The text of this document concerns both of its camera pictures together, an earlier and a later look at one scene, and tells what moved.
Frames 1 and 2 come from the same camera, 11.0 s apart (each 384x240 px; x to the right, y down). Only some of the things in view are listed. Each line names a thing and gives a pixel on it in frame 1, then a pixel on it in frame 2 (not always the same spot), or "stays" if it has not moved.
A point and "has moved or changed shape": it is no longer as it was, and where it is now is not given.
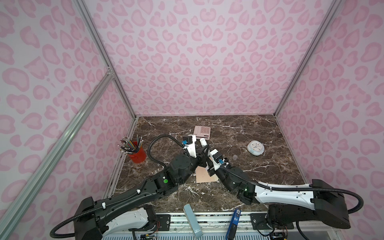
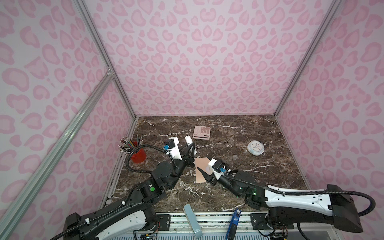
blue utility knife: x=231 y=233 stays
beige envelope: x=203 y=176 stays
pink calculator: x=202 y=132 stays
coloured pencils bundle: x=127 y=146 stays
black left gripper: x=201 y=157 -> x=188 y=159
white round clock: x=255 y=147 stays
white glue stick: x=203 y=142 has moved or changed shape
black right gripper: x=211 y=171 -> x=208 y=178
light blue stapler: x=193 y=224 stays
